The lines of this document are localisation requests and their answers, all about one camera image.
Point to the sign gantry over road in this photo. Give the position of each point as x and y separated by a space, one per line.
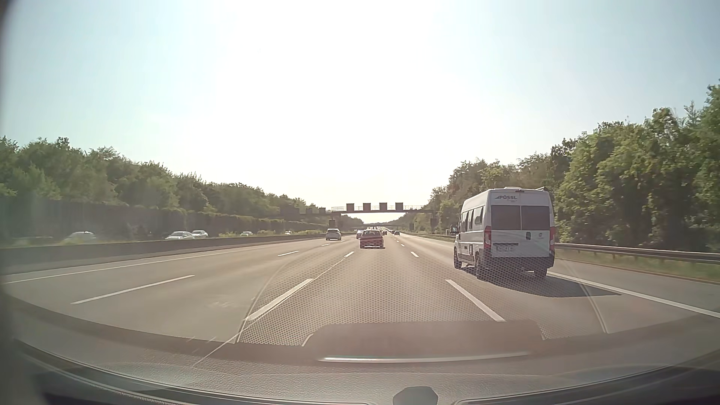
382 207

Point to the red car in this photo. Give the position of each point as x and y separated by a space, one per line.
372 239

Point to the grey car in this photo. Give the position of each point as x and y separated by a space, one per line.
333 234

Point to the grey asphalt road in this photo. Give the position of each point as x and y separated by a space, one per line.
382 281

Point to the white van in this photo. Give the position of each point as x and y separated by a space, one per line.
506 230

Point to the road markings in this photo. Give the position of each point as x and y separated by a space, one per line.
476 301

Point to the car's own bonnet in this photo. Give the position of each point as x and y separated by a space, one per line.
360 374

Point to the queue of oncoming cars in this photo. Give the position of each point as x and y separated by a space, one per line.
180 235

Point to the concrete median barrier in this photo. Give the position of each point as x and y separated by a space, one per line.
140 247

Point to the overgrown noise barrier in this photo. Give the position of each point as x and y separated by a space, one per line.
112 220

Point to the row of trees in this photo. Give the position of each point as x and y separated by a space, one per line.
630 180
112 180

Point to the metal guard rail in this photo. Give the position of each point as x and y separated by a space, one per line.
635 251

